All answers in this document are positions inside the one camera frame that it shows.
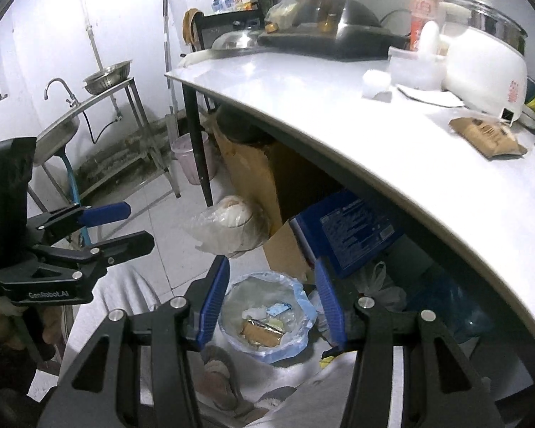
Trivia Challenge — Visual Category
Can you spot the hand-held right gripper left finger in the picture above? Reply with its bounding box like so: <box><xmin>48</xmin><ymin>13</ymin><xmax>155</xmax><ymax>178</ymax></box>
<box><xmin>38</xmin><ymin>255</ymin><xmax>231</xmax><ymax>428</ymax></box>

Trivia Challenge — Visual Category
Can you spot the trash bin with clear liner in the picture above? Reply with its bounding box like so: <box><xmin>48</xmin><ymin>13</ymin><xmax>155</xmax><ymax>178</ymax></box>
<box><xmin>218</xmin><ymin>270</ymin><xmax>318</xmax><ymax>364</ymax></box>

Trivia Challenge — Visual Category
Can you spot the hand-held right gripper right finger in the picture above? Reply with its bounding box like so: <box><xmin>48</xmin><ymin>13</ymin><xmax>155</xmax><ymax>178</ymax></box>
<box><xmin>314</xmin><ymin>259</ymin><xmax>504</xmax><ymax>428</ymax></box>

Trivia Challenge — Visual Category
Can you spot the stainless steel lid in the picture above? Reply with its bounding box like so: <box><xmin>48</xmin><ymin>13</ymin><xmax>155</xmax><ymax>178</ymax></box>
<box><xmin>212</xmin><ymin>29</ymin><xmax>262</xmax><ymax>51</ymax></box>

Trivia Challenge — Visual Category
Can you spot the white pot in plastic bag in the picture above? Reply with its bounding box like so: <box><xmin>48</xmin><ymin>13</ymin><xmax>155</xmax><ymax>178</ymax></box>
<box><xmin>189</xmin><ymin>195</ymin><xmax>272</xmax><ymax>258</ymax></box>

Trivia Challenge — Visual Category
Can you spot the blue printed box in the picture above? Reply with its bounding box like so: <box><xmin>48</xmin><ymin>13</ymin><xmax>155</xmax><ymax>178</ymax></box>
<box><xmin>290</xmin><ymin>189</ymin><xmax>404</xmax><ymax>279</ymax></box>

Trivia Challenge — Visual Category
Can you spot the black metal rack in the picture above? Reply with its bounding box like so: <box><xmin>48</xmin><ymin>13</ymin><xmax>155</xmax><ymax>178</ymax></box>
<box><xmin>192</xmin><ymin>9</ymin><xmax>268</xmax><ymax>51</ymax></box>

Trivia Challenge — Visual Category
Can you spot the large brown cardboard box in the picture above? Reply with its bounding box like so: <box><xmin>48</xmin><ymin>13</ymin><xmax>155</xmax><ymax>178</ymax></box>
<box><xmin>213</xmin><ymin>113</ymin><xmax>344</xmax><ymax>238</ymax></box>

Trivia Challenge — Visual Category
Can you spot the stainless steel colander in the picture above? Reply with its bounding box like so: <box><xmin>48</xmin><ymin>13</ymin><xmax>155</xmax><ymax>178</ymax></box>
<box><xmin>82</xmin><ymin>59</ymin><xmax>133</xmax><ymax>95</ymax></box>

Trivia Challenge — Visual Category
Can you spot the black countertop appliance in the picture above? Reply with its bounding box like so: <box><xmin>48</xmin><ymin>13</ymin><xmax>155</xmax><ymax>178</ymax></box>
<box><xmin>258</xmin><ymin>0</ymin><xmax>412</xmax><ymax>60</ymax></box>

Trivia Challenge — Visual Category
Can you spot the blue plastic water jug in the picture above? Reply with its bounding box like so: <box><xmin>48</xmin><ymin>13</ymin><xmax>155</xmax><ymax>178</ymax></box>
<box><xmin>410</xmin><ymin>272</ymin><xmax>495</xmax><ymax>344</ymax></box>

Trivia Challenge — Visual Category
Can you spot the clear plastic bag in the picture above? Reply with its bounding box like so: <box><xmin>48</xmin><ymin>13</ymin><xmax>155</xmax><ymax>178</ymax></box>
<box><xmin>265</xmin><ymin>0</ymin><xmax>305</xmax><ymax>32</ymax></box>

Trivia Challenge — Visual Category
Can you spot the metal faucet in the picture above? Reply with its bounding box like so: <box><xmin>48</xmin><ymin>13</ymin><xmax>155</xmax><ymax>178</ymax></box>
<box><xmin>44</xmin><ymin>78</ymin><xmax>78</xmax><ymax>108</ymax></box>

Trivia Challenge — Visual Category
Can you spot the red bottle with yellow cap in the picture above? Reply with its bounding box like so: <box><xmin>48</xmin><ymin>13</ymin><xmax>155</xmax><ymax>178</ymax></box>
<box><xmin>409</xmin><ymin>0</ymin><xmax>440</xmax><ymax>52</ymax></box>

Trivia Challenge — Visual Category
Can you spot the white paper sheet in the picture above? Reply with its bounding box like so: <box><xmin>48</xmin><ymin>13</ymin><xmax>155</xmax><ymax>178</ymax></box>
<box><xmin>397</xmin><ymin>84</ymin><xmax>465</xmax><ymax>108</ymax></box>

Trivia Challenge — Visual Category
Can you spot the steel pot with glass lid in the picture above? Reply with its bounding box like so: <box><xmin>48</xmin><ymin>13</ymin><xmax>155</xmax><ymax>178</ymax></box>
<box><xmin>443</xmin><ymin>0</ymin><xmax>529</xmax><ymax>54</ymax></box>

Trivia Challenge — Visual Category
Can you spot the grey fuzzy slipper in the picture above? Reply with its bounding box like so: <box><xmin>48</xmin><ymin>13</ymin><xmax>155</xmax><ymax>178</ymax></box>
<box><xmin>254</xmin><ymin>386</ymin><xmax>297</xmax><ymax>412</ymax></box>
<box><xmin>198</xmin><ymin>345</ymin><xmax>246</xmax><ymax>411</ymax></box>

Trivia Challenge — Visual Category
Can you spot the black power cable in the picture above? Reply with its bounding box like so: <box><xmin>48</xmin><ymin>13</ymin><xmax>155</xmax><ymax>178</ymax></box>
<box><xmin>378</xmin><ymin>8</ymin><xmax>412</xmax><ymax>37</ymax></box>

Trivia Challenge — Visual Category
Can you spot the person's right leg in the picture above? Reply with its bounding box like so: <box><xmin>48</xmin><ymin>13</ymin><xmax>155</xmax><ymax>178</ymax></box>
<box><xmin>267</xmin><ymin>352</ymin><xmax>362</xmax><ymax>428</ymax></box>

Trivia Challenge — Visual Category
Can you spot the crumpled white tissue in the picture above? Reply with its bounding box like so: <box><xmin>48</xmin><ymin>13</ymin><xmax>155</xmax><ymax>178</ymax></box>
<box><xmin>361</xmin><ymin>69</ymin><xmax>393</xmax><ymax>100</ymax></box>

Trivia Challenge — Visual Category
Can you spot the stainless steel sink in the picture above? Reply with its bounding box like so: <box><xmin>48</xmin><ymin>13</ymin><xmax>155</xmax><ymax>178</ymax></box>
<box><xmin>31</xmin><ymin>109</ymin><xmax>82</xmax><ymax>168</ymax></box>

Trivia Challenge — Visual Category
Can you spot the metal pole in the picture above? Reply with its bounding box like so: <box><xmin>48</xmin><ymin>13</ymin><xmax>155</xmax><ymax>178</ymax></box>
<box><xmin>162</xmin><ymin>0</ymin><xmax>181</xmax><ymax>117</ymax></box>

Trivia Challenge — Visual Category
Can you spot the brown cloth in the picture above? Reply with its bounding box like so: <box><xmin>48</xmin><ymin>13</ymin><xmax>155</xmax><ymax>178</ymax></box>
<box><xmin>183</xmin><ymin>8</ymin><xmax>201</xmax><ymax>46</ymax></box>

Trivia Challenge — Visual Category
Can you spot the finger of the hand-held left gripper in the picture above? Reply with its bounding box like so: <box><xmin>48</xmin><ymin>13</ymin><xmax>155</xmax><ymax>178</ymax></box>
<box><xmin>27</xmin><ymin>202</ymin><xmax>132</xmax><ymax>244</ymax></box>
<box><xmin>0</xmin><ymin>231</ymin><xmax>156</xmax><ymax>288</ymax></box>

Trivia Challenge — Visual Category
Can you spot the pink plastic bin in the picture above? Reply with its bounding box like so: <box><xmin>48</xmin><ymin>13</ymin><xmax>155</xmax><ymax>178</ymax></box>
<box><xmin>170</xmin><ymin>134</ymin><xmax>217</xmax><ymax>185</ymax></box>

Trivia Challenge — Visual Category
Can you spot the black table leg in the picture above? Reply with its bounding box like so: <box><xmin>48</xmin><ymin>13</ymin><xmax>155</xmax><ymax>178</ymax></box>
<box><xmin>181</xmin><ymin>85</ymin><xmax>215</xmax><ymax>208</ymax></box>

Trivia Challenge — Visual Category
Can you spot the flat brown cardboard sheet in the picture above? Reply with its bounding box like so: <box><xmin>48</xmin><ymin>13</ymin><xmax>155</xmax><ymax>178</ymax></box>
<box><xmin>263</xmin><ymin>220</ymin><xmax>315</xmax><ymax>281</ymax></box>

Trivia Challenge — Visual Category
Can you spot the white plastic bag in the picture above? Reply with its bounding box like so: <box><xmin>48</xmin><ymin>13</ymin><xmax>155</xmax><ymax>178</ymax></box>
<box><xmin>352</xmin><ymin>261</ymin><xmax>406</xmax><ymax>313</ymax></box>

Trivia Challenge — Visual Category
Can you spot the brown foil snack packet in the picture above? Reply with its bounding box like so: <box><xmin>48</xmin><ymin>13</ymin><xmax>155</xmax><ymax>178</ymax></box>
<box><xmin>240</xmin><ymin>316</ymin><xmax>287</xmax><ymax>349</ymax></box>

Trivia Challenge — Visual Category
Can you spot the blue drain hose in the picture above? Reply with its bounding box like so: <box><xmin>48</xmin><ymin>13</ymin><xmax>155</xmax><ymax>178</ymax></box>
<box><xmin>60</xmin><ymin>152</ymin><xmax>92</xmax><ymax>250</ymax></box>

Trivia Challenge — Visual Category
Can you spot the clear plastic container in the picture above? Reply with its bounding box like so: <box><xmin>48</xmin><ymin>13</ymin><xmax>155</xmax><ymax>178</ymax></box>
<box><xmin>388</xmin><ymin>47</ymin><xmax>447</xmax><ymax>91</ymax></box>

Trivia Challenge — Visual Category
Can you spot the metal sink stand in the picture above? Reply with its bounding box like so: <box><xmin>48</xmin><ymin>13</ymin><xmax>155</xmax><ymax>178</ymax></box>
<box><xmin>27</xmin><ymin>76</ymin><xmax>182</xmax><ymax>241</ymax></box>

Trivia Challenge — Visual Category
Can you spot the brown paper snack packet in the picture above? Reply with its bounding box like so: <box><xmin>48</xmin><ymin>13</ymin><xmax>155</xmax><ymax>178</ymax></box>
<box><xmin>448</xmin><ymin>116</ymin><xmax>528</xmax><ymax>160</ymax></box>

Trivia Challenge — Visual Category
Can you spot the white rice cooker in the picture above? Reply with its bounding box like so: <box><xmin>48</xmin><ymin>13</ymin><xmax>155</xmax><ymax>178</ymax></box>
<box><xmin>441</xmin><ymin>24</ymin><xmax>529</xmax><ymax>122</ymax></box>

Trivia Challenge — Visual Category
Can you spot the white wall pipe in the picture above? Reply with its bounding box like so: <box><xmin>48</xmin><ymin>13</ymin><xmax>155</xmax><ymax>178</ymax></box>
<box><xmin>82</xmin><ymin>9</ymin><xmax>117</xmax><ymax>113</ymax></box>

